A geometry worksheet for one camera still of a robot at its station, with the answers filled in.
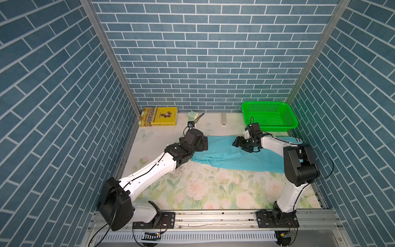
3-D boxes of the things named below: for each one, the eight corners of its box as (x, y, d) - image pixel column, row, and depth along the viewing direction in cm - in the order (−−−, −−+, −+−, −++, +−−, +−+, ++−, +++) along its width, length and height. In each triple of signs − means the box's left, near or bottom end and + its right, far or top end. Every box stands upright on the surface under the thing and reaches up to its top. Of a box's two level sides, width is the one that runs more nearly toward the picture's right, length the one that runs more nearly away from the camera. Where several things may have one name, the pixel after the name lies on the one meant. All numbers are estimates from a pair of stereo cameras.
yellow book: (138, 126, 115) (137, 123, 111) (144, 110, 126) (143, 107, 122) (176, 126, 115) (175, 123, 112) (178, 111, 126) (177, 107, 123)
